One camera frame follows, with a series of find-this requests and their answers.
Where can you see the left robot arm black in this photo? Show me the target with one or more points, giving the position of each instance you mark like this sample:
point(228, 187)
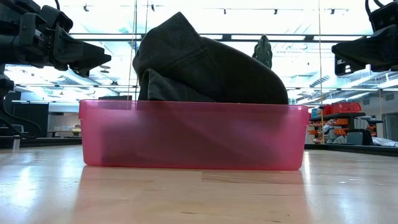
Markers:
point(6, 46)

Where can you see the pink plastic bin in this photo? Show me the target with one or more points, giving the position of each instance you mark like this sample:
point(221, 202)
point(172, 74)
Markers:
point(192, 137)

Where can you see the dark grey cap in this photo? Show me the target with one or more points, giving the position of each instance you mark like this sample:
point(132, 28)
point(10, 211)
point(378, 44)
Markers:
point(199, 68)

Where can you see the black shelf with orange bins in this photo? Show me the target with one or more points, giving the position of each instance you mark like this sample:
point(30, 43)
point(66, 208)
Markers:
point(342, 124)

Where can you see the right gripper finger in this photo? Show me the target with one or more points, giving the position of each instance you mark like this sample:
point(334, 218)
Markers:
point(354, 67)
point(370, 48)

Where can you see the dark cabinet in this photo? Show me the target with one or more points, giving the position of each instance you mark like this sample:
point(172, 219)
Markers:
point(31, 119)

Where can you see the red crate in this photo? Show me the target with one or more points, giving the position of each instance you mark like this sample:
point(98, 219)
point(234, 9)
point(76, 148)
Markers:
point(345, 108)

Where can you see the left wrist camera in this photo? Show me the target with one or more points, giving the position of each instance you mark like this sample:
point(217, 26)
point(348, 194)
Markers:
point(57, 18)

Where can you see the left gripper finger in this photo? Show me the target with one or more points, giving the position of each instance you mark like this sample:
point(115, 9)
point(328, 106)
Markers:
point(90, 54)
point(87, 71)

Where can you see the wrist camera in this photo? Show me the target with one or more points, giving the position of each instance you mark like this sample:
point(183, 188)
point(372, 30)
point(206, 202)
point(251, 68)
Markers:
point(57, 18)
point(384, 17)

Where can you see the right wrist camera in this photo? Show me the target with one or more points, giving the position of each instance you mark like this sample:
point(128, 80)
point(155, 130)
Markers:
point(384, 17)

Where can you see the green cactus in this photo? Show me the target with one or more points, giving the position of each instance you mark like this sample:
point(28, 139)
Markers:
point(263, 51)

